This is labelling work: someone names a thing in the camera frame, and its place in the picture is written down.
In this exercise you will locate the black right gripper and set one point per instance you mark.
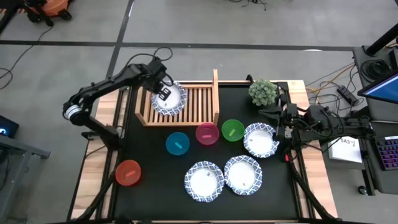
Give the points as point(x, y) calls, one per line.
point(289, 114)

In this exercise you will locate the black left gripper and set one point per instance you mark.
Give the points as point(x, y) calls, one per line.
point(158, 74)

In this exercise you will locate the blue patterned paper bowl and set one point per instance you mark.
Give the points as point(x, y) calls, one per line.
point(259, 141)
point(203, 183)
point(174, 104)
point(242, 175)

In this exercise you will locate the green plastic bowl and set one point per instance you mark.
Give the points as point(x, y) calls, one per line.
point(232, 126)

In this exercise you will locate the purple bowl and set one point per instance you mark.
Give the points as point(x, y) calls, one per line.
point(177, 151)

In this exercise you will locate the pink plastic bowl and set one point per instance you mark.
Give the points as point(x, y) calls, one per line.
point(206, 140)

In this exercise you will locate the orange-red plastic bowl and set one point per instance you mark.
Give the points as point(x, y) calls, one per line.
point(127, 179)

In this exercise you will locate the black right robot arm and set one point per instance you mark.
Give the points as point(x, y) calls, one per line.
point(357, 129)

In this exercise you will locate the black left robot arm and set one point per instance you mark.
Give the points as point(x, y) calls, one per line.
point(102, 84)

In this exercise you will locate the wooden slatted shelf rack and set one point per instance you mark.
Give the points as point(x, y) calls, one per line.
point(199, 105)

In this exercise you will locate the green potted plant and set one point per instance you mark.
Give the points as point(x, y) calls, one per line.
point(262, 92)

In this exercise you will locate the black power strip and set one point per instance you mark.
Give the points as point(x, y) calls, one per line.
point(348, 95)

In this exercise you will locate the white paper sheet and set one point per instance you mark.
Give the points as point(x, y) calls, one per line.
point(345, 152)

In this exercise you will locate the grey computer cart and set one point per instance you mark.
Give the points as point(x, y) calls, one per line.
point(385, 113)

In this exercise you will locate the computer monitor with blue screen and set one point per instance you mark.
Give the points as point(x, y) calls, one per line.
point(385, 90)

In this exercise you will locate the backlit keyboard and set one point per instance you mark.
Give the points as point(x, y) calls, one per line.
point(388, 152)

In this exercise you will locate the black pole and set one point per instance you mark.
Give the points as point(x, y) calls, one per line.
point(384, 39)

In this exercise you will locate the orange shop vacuum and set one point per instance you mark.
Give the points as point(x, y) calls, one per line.
point(53, 7)

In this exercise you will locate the grey side desk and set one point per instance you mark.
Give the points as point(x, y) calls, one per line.
point(18, 147)

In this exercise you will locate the black device with blue light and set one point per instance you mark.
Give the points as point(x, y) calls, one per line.
point(7, 126)

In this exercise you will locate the black metal frame strut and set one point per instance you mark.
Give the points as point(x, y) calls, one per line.
point(102, 194)
point(305, 188)

